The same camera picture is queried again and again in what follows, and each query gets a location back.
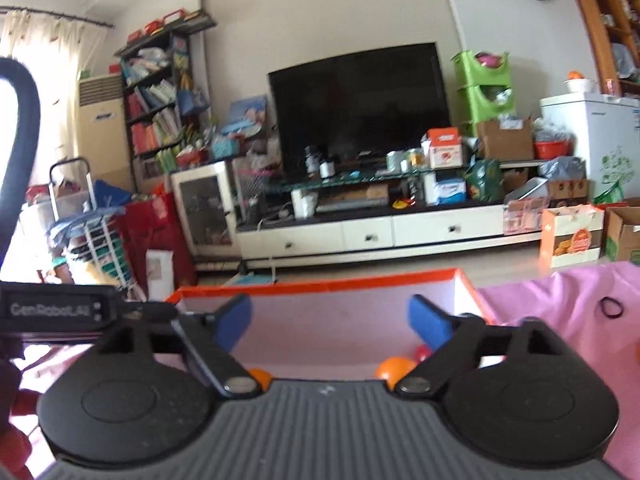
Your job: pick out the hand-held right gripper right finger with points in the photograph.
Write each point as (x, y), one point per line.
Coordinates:
(430, 321)

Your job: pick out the white bowl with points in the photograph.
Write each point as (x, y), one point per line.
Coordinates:
(581, 86)

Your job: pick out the red fruit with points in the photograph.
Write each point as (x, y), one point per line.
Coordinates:
(423, 353)

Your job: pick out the white television stand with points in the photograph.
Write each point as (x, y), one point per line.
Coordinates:
(370, 232)

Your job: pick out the orange paper box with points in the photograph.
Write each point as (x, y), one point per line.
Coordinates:
(330, 330)

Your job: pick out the red and white carton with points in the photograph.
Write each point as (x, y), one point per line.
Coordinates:
(445, 150)

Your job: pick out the green-print cardboard box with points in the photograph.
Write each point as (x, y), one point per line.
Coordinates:
(624, 235)

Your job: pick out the white glass-door cabinet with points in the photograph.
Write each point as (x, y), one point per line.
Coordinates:
(205, 210)

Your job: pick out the red plastic basin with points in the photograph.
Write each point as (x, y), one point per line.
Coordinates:
(552, 150)

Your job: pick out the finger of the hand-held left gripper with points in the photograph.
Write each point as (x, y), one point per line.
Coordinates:
(150, 311)

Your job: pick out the wooden shelf unit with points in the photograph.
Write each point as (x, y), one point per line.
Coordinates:
(600, 35)

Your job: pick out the green bag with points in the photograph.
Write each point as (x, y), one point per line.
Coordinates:
(484, 180)

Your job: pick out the black flat television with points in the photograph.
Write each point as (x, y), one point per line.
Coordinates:
(360, 110)

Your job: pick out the pink flower-print tablecloth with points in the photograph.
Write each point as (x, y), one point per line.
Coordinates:
(575, 305)

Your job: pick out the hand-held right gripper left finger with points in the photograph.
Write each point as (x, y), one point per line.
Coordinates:
(232, 321)

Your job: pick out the framed photo picture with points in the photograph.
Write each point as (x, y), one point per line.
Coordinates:
(247, 115)

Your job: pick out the brown cardboard box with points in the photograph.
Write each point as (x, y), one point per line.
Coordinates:
(505, 140)

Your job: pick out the standing air conditioner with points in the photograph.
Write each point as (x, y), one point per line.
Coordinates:
(102, 130)

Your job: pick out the blue hanging bag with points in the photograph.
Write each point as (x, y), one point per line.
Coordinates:
(192, 102)

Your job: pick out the metal trolley cart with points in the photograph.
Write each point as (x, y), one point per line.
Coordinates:
(75, 200)

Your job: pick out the beige curtain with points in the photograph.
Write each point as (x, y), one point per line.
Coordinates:
(45, 85)

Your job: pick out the large orange fruit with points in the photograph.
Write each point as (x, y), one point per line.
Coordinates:
(395, 369)

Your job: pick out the dark bookshelf with books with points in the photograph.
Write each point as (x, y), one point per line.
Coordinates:
(155, 110)

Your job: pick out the red shopping bag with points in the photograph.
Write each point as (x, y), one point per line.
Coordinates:
(160, 225)

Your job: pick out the white chest freezer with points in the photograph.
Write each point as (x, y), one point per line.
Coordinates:
(605, 130)

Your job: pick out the dark glass bottles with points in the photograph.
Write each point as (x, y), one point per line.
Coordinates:
(320, 165)

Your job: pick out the orange fruit in bowl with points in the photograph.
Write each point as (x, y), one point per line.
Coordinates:
(575, 75)

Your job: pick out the green stacking bins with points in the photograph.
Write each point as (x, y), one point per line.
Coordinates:
(485, 90)

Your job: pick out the blue and white box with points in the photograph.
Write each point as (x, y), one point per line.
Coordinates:
(451, 191)

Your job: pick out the white paper bag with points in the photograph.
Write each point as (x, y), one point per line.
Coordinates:
(160, 275)

